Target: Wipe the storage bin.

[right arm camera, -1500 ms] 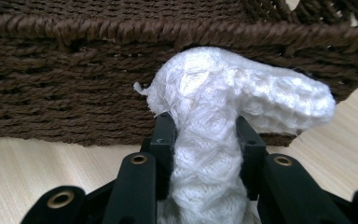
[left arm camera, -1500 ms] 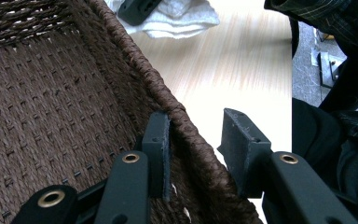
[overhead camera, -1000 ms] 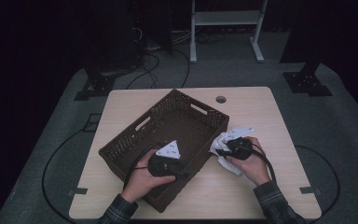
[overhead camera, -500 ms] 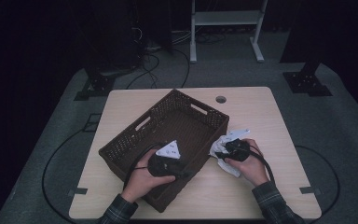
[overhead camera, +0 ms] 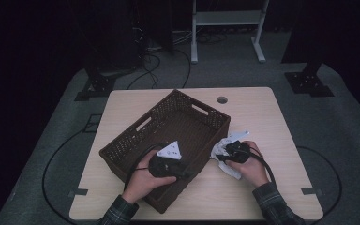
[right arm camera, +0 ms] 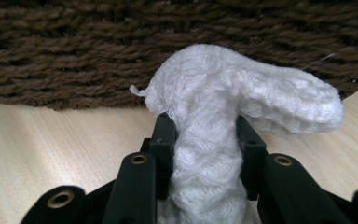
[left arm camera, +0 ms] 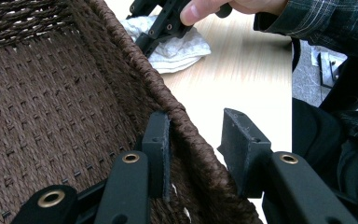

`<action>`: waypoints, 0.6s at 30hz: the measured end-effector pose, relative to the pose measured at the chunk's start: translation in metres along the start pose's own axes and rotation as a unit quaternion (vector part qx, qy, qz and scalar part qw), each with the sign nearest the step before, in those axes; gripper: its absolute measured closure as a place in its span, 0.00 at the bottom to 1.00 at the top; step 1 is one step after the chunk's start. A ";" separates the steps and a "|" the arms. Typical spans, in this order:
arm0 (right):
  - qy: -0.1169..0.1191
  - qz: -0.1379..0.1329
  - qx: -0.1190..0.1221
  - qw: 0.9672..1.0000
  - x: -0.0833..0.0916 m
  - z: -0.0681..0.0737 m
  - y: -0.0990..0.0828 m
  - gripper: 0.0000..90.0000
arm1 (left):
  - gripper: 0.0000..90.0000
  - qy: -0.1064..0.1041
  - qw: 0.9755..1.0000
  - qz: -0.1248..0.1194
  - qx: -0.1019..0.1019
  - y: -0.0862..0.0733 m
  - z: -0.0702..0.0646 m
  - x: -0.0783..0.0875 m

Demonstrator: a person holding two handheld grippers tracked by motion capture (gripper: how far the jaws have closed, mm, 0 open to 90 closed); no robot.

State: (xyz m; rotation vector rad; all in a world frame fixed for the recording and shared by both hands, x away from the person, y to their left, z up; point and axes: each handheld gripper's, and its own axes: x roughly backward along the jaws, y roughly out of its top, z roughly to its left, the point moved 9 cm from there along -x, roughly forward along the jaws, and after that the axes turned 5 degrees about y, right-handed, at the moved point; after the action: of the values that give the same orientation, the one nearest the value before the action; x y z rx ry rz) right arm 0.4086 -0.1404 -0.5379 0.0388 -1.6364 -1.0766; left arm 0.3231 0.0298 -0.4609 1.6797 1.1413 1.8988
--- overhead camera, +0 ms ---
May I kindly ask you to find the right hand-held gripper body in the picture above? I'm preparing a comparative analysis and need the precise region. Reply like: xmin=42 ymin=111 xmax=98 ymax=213
xmin=226 ymin=130 xmax=251 ymax=164

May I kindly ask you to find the brown woven basket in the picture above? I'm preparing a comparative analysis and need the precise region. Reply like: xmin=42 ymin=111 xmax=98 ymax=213
xmin=98 ymin=88 xmax=232 ymax=215

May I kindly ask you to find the white cloth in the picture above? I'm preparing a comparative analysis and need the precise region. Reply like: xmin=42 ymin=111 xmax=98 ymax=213
xmin=210 ymin=134 xmax=244 ymax=181

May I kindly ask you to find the black stand base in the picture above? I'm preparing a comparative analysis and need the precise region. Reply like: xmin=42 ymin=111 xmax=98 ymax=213
xmin=284 ymin=60 xmax=336 ymax=98
xmin=74 ymin=67 xmax=117 ymax=102

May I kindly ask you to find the black floor cable loop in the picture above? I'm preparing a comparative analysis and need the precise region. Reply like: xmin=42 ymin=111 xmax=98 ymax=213
xmin=295 ymin=144 xmax=343 ymax=225
xmin=41 ymin=128 xmax=87 ymax=225

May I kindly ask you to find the right hand-held gripper cable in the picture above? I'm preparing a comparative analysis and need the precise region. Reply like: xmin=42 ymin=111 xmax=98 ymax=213
xmin=246 ymin=149 xmax=278 ymax=184

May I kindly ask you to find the white metal stand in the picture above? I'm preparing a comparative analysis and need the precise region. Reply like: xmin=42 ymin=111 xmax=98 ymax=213
xmin=190 ymin=0 xmax=270 ymax=65

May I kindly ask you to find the grey tape strip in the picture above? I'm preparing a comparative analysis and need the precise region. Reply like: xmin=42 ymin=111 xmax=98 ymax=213
xmin=68 ymin=187 xmax=89 ymax=197
xmin=301 ymin=187 xmax=323 ymax=196

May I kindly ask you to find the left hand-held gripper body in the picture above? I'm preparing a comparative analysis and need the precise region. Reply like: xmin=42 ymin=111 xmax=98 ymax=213
xmin=148 ymin=140 xmax=190 ymax=180

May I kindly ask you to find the person's right hand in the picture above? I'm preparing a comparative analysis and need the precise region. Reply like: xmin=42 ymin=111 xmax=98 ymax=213
xmin=226 ymin=140 xmax=271 ymax=188

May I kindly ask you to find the person's left hand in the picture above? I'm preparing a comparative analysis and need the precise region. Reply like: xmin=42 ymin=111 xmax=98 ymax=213
xmin=121 ymin=149 xmax=177 ymax=204

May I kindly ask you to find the left hand-held gripper cable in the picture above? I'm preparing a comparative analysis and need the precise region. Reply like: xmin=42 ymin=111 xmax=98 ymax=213
xmin=124 ymin=142 xmax=167 ymax=190

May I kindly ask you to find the hand-held gripper cable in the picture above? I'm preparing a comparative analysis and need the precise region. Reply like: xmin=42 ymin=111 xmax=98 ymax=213
xmin=246 ymin=149 xmax=278 ymax=184
xmin=124 ymin=142 xmax=167 ymax=190

